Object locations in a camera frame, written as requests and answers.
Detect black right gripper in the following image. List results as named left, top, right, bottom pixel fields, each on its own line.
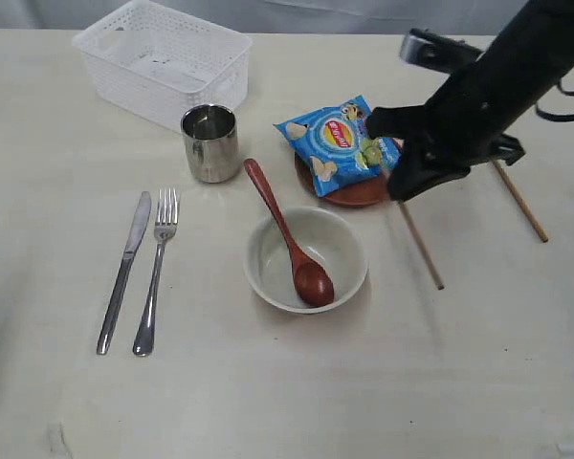
left=365, top=61, right=526, bottom=201

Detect brown round plate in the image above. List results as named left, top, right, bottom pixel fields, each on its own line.
left=294, top=138, right=401, bottom=207

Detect brown wooden chopsticks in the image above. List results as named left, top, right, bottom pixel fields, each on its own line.
left=386, top=192, right=445, bottom=291

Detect blue snack bag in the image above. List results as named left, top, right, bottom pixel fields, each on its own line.
left=276, top=95, right=401, bottom=197

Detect reddish brown wooden spoon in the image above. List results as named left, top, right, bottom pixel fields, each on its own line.
left=244, top=158, right=335, bottom=307

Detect stainless steel cup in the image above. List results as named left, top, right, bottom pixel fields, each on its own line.
left=181, top=104, right=242, bottom=184

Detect stainless steel fork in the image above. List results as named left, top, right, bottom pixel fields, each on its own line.
left=132, top=187, right=179, bottom=357

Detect white perforated plastic basket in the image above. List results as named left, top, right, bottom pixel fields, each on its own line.
left=72, top=1, right=253, bottom=132

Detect stainless steel knife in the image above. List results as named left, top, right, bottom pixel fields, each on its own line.
left=96, top=191, right=151, bottom=356

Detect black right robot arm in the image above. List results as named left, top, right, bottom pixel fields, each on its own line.
left=365, top=1, right=574, bottom=202

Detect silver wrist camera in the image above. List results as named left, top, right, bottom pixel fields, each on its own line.
left=400, top=29, right=483, bottom=75

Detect black cable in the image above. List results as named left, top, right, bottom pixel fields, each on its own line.
left=534, top=78, right=574, bottom=122

